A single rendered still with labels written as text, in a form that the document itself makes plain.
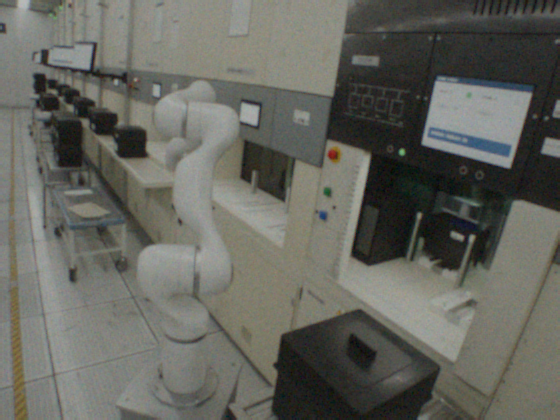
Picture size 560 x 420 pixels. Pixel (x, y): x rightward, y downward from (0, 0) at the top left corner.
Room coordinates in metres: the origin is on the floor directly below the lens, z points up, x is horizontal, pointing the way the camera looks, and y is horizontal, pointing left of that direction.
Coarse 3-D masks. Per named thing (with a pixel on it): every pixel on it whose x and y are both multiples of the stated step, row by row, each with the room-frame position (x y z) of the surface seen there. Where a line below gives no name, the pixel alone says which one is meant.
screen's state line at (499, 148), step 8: (432, 128) 1.14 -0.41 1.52; (440, 128) 1.12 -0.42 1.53; (432, 136) 1.13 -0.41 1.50; (440, 136) 1.11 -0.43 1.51; (448, 136) 1.09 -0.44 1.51; (456, 136) 1.07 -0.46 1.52; (464, 136) 1.05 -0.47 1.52; (472, 136) 1.03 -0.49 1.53; (456, 144) 1.07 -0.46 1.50; (464, 144) 1.05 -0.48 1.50; (472, 144) 1.03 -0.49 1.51; (480, 144) 1.01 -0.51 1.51; (488, 144) 0.99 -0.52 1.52; (496, 144) 0.98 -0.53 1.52; (504, 144) 0.96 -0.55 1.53; (488, 152) 0.99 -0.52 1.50; (496, 152) 0.97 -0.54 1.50; (504, 152) 0.96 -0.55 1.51
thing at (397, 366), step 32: (352, 320) 0.86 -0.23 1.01; (288, 352) 0.72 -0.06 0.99; (320, 352) 0.71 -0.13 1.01; (352, 352) 0.72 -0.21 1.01; (384, 352) 0.74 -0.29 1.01; (416, 352) 0.75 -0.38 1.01; (288, 384) 0.70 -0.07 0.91; (320, 384) 0.63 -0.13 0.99; (352, 384) 0.62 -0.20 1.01; (384, 384) 0.63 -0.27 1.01; (416, 384) 0.64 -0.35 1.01; (320, 416) 0.61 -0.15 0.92; (352, 416) 0.55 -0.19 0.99; (384, 416) 0.58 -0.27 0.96
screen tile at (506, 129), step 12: (480, 96) 1.04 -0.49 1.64; (492, 96) 1.01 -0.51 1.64; (504, 96) 0.99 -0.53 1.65; (516, 96) 0.96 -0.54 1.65; (480, 108) 1.03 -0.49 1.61; (492, 108) 1.01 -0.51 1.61; (504, 108) 0.98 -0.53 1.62; (516, 108) 0.96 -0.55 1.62; (480, 120) 1.03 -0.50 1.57; (492, 120) 1.00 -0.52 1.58; (516, 120) 0.95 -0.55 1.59; (480, 132) 1.02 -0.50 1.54; (492, 132) 0.99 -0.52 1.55; (504, 132) 0.97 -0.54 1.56
